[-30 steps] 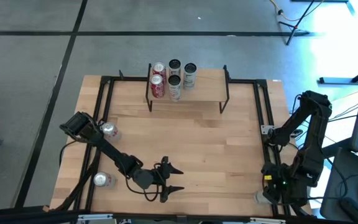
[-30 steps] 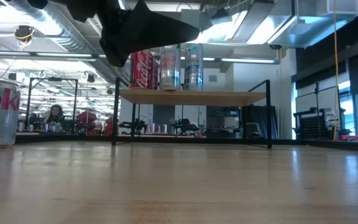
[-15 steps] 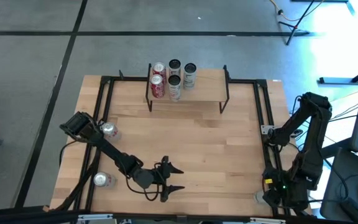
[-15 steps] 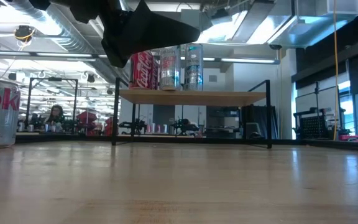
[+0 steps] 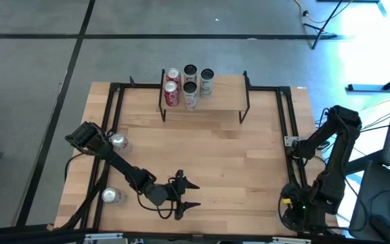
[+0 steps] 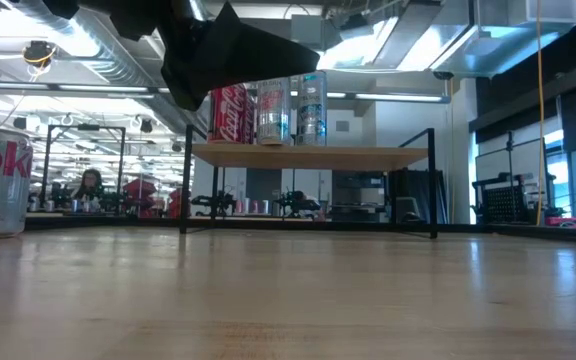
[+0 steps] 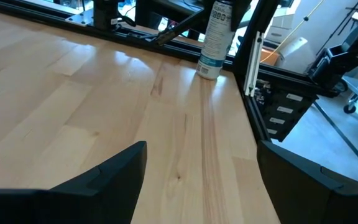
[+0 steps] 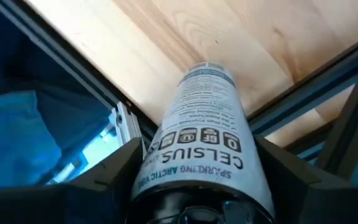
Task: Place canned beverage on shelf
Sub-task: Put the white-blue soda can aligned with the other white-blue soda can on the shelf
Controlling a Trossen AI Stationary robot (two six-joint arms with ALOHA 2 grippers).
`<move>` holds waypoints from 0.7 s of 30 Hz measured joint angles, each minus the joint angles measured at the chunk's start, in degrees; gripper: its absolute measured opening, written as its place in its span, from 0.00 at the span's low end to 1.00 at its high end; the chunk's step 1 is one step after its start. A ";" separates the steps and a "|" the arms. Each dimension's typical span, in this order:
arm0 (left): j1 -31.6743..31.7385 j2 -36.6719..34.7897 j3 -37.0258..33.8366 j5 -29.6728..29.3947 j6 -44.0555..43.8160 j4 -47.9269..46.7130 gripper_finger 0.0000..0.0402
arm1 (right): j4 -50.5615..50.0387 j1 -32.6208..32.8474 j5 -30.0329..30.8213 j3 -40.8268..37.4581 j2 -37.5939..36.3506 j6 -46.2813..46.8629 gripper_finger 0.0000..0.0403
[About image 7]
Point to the orange cardboard box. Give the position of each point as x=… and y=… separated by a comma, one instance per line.
x=269, y=56

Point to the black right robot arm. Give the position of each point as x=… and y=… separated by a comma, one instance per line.
x=104, y=12

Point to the black panel with white labels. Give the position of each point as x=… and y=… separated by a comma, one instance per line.
x=300, y=107

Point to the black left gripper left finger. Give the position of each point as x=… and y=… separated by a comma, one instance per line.
x=73, y=202

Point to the slim white can black top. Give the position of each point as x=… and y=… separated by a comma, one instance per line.
x=213, y=46

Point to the white plastic container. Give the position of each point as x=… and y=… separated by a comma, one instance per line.
x=292, y=54

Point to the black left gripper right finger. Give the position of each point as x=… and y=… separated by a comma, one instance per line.
x=315, y=199

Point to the black metal table frame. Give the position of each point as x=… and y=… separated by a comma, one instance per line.
x=261, y=15

